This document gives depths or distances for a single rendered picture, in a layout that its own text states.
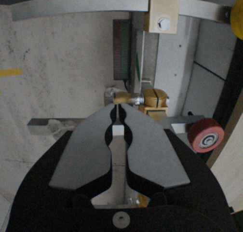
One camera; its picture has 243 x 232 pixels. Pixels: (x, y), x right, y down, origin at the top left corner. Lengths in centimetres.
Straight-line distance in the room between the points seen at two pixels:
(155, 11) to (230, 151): 38
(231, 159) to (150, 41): 41
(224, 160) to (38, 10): 55
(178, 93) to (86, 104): 90
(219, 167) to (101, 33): 102
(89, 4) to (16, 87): 130
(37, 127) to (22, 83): 110
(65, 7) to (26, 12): 7
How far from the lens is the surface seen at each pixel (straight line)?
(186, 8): 29
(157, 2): 27
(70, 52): 117
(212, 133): 35
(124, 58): 42
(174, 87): 57
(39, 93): 140
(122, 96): 16
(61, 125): 33
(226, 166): 52
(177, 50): 53
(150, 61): 43
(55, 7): 28
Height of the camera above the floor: 111
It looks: 57 degrees down
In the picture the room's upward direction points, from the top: 176 degrees clockwise
